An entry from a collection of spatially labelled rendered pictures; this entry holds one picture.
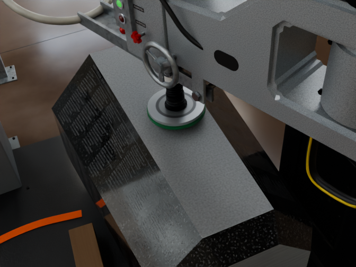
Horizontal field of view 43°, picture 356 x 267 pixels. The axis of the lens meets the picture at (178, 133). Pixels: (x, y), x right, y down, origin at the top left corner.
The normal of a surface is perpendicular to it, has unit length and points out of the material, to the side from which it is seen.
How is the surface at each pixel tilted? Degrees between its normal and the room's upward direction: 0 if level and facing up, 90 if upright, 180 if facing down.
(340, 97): 90
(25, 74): 0
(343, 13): 90
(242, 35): 90
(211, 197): 0
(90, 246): 0
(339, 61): 90
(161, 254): 45
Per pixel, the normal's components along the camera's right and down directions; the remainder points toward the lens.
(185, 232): -0.68, -0.27
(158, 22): -0.71, 0.52
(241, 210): -0.06, -0.72
